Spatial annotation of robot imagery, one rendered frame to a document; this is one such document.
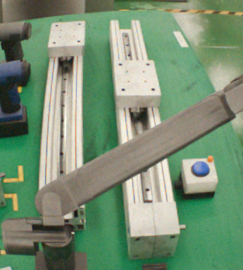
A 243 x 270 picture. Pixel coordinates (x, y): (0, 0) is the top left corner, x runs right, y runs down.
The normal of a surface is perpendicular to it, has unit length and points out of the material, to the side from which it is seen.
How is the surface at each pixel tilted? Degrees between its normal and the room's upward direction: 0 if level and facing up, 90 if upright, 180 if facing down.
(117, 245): 0
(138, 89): 0
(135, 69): 0
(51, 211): 45
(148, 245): 90
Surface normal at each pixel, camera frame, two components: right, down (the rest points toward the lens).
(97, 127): 0.03, -0.74
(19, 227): 0.10, -0.04
